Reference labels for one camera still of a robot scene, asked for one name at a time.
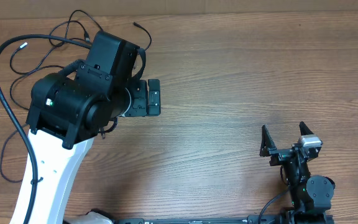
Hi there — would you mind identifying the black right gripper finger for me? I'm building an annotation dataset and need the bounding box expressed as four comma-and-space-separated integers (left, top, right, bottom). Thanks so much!
259, 125, 277, 156
299, 121, 313, 136

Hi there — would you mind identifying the black USB-A cable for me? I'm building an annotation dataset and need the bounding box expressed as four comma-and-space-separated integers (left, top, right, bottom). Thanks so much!
48, 9, 153, 52

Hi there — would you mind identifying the black thin cable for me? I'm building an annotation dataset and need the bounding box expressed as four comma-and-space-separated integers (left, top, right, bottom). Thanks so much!
9, 37, 93, 111

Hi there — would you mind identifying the black thick cable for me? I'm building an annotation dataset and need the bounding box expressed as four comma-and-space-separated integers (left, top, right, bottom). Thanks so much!
0, 123, 30, 184

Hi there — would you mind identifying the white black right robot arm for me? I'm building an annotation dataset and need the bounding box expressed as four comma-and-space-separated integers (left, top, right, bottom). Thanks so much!
257, 122, 336, 223

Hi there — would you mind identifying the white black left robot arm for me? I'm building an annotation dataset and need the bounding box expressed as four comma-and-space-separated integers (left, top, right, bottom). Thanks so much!
11, 31, 161, 223

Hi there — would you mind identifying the brown cardboard back board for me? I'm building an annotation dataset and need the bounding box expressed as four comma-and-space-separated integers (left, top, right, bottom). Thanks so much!
0, 0, 358, 19

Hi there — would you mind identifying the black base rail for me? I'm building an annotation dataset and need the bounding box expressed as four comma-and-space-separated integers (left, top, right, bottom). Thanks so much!
63, 213, 335, 224

